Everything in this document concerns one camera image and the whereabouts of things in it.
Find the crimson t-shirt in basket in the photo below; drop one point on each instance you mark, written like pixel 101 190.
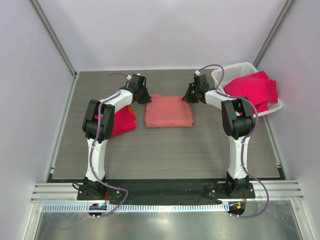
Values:
pixel 257 87

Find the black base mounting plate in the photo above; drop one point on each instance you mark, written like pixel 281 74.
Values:
pixel 165 191

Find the crimson t-shirt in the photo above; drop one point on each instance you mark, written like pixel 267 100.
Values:
pixel 257 87
pixel 122 127

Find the aluminium frame post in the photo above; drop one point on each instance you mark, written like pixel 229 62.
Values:
pixel 276 26
pixel 52 35

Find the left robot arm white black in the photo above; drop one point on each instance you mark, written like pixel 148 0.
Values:
pixel 98 125

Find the white plastic laundry basket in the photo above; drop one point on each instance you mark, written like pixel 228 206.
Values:
pixel 222 77

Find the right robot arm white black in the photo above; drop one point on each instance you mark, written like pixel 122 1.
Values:
pixel 237 122

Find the right aluminium frame post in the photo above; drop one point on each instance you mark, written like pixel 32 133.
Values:
pixel 276 26

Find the perforated aluminium rail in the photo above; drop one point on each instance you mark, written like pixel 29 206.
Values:
pixel 102 208

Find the left aluminium frame post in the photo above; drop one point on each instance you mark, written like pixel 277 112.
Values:
pixel 52 35

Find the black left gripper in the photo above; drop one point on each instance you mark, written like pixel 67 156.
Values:
pixel 147 99

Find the salmon pink t-shirt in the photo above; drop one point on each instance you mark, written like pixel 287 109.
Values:
pixel 168 112

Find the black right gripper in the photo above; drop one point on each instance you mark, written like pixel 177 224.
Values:
pixel 187 97

